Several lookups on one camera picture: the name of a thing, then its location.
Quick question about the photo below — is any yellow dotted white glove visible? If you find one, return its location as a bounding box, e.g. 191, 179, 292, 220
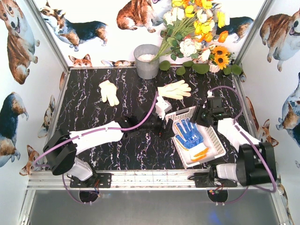
175, 135, 195, 151

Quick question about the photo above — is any blue dotted glove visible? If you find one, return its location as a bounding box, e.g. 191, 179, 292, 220
174, 118, 209, 164

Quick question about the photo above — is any cream glove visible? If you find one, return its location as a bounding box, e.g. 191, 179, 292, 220
99, 80, 120, 106
157, 80, 191, 100

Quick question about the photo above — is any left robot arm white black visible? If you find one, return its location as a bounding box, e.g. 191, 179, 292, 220
43, 106, 174, 181

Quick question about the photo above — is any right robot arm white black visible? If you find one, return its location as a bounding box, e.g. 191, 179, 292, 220
191, 97, 277, 189

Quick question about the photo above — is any white perforated storage basket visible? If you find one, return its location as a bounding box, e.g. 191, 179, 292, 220
165, 106, 226, 169

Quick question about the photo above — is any sunflower pot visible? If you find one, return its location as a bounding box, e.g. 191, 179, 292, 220
208, 45, 235, 73

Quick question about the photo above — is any grey metal bucket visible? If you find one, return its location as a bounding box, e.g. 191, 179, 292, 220
134, 44, 159, 80

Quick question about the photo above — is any artificial flower bouquet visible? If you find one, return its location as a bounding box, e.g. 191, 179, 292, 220
152, 0, 230, 61

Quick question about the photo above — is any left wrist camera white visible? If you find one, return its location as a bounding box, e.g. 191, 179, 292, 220
155, 96, 172, 120

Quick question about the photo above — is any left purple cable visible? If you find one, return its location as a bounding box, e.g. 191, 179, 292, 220
32, 90, 159, 167

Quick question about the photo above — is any purple cable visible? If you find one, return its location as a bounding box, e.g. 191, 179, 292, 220
32, 90, 159, 167
210, 85, 278, 193

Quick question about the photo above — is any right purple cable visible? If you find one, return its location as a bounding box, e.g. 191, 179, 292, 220
210, 85, 278, 193

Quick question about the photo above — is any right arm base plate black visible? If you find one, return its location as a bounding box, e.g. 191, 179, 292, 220
194, 172, 238, 188

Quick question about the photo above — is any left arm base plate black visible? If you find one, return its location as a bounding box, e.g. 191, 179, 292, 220
70, 173, 112, 188

